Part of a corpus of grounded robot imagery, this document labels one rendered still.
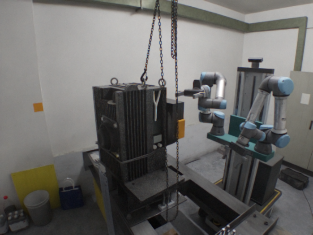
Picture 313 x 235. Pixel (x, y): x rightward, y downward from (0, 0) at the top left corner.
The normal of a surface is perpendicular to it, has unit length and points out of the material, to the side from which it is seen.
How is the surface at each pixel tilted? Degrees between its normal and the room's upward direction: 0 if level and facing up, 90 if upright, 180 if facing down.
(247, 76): 90
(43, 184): 87
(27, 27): 90
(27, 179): 87
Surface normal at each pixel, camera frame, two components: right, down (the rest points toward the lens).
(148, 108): 0.62, 0.22
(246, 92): -0.82, 0.16
